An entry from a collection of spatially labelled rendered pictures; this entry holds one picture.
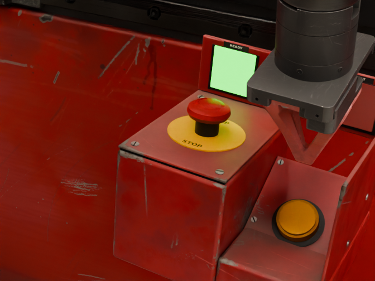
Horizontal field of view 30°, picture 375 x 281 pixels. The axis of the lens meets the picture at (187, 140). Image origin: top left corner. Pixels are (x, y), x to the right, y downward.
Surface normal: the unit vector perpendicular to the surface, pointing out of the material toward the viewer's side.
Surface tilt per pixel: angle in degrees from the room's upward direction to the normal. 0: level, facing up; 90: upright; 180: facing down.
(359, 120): 90
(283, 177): 35
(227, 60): 90
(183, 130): 0
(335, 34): 100
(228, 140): 0
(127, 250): 90
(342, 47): 96
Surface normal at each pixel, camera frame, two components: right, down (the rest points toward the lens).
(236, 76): -0.47, 0.37
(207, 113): 0.02, -0.50
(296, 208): -0.19, -0.51
